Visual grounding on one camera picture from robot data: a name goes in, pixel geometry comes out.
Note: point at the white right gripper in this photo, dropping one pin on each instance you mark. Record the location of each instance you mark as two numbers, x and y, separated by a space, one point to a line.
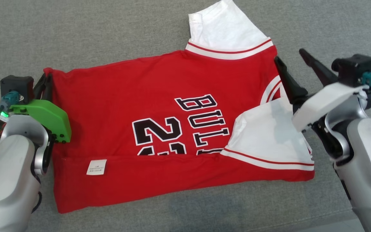
327 101

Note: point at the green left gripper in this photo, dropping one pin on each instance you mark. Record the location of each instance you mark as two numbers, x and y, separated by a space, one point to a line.
50 116

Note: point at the red white basketball jersey shirt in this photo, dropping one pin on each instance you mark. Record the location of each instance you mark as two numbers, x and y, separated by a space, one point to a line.
140 96

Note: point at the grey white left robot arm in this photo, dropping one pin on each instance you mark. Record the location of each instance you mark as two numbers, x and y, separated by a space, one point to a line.
5 177

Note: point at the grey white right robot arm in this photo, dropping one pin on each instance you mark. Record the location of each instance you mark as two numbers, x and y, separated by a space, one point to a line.
369 161

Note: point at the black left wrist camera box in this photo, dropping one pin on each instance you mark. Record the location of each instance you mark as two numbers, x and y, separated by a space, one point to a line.
19 85

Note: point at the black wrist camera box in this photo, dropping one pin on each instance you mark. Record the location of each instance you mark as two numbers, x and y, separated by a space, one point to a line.
353 69
19 85

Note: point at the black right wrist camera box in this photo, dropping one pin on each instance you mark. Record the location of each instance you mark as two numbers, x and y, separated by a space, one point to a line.
353 69

